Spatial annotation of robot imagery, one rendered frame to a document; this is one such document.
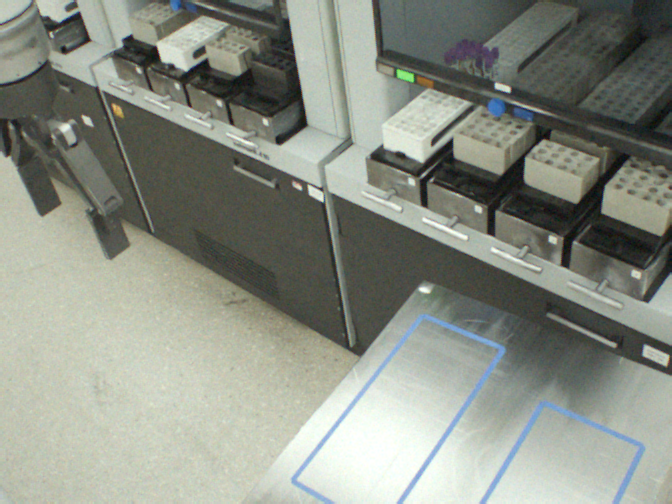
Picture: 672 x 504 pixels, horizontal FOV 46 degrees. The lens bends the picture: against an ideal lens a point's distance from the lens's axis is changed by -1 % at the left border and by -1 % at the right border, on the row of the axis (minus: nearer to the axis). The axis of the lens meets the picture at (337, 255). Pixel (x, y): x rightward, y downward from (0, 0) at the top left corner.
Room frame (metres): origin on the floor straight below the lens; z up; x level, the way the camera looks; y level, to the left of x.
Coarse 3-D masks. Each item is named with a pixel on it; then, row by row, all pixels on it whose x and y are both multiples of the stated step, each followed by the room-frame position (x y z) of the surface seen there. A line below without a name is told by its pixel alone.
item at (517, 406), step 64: (448, 320) 0.82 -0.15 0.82; (512, 320) 0.79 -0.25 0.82; (384, 384) 0.71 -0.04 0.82; (448, 384) 0.69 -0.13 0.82; (512, 384) 0.68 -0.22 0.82; (576, 384) 0.66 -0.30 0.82; (640, 384) 0.64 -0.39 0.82; (320, 448) 0.62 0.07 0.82; (384, 448) 0.61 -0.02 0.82; (448, 448) 0.59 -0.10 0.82; (512, 448) 0.57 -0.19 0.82; (576, 448) 0.56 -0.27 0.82; (640, 448) 0.54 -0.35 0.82
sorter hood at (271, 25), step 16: (160, 0) 1.82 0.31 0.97; (192, 0) 1.73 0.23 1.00; (208, 0) 1.70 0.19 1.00; (224, 0) 1.66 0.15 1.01; (240, 0) 1.62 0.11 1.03; (256, 0) 1.58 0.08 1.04; (272, 0) 1.54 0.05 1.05; (208, 16) 1.69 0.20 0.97; (224, 16) 1.65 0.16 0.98; (240, 16) 1.61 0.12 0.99; (256, 16) 1.59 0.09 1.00; (272, 16) 1.55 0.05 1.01; (256, 32) 1.58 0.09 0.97; (272, 32) 1.54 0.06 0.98; (288, 32) 1.55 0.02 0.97
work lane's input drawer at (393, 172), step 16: (448, 144) 1.28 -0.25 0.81; (368, 160) 1.28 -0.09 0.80; (384, 160) 1.26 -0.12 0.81; (400, 160) 1.25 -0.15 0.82; (416, 160) 1.24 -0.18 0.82; (432, 160) 1.24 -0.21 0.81; (368, 176) 1.29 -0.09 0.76; (384, 176) 1.26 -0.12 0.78; (400, 176) 1.23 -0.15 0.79; (416, 176) 1.20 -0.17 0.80; (432, 176) 1.22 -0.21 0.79; (368, 192) 1.24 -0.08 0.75; (400, 192) 1.23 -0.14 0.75; (416, 192) 1.20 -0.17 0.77; (400, 208) 1.18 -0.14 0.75
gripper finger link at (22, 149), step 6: (12, 120) 0.72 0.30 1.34; (12, 126) 0.71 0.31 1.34; (18, 126) 0.71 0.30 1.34; (12, 132) 0.72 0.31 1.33; (18, 132) 0.72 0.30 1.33; (12, 138) 0.73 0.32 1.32; (18, 138) 0.73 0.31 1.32; (12, 144) 0.75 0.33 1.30; (18, 144) 0.74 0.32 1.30; (24, 144) 0.74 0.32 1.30; (12, 150) 0.76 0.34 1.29; (18, 150) 0.74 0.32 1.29; (24, 150) 0.75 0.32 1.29; (30, 150) 0.76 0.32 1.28; (36, 150) 0.79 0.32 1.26; (12, 156) 0.76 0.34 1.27; (18, 156) 0.75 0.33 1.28; (24, 156) 0.76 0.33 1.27; (12, 162) 0.77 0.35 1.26; (18, 162) 0.76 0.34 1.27
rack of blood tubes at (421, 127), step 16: (432, 96) 1.38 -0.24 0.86; (448, 96) 1.37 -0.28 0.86; (400, 112) 1.34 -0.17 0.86; (416, 112) 1.34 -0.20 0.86; (432, 112) 1.32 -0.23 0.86; (448, 112) 1.32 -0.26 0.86; (464, 112) 1.38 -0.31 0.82; (384, 128) 1.30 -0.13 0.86; (400, 128) 1.29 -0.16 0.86; (416, 128) 1.28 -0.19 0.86; (432, 128) 1.27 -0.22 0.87; (448, 128) 1.34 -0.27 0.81; (384, 144) 1.30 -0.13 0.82; (400, 144) 1.27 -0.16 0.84; (416, 144) 1.24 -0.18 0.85; (432, 144) 1.29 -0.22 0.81
